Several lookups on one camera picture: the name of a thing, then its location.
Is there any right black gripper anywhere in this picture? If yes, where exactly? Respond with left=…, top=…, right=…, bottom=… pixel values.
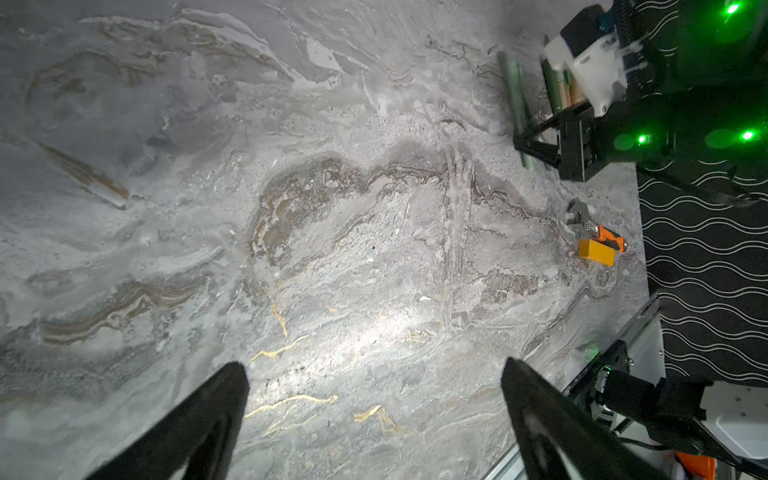
left=513, top=104, right=672, bottom=182

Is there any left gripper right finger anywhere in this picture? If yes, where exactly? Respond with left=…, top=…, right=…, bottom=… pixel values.
left=501, top=358, right=660, bottom=479

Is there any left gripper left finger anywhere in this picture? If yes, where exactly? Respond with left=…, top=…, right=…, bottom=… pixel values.
left=89, top=362, right=249, bottom=479

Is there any green pen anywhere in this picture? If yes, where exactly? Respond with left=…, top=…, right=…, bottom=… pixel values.
left=540, top=58, right=563, bottom=114
left=497, top=51, right=534, bottom=140

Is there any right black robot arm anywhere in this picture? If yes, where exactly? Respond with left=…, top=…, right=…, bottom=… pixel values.
left=514, top=1, right=767, bottom=207

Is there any orange yellow box cutter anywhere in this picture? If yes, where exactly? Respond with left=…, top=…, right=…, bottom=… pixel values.
left=577, top=225, right=627, bottom=267

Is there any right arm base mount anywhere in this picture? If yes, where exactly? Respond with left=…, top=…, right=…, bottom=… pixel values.
left=564, top=340, right=630, bottom=428

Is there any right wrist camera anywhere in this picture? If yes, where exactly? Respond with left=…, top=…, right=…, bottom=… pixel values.
left=544, top=1, right=648, bottom=118

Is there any aluminium front rail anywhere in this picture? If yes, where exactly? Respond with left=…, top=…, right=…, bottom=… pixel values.
left=486, top=297, right=666, bottom=479

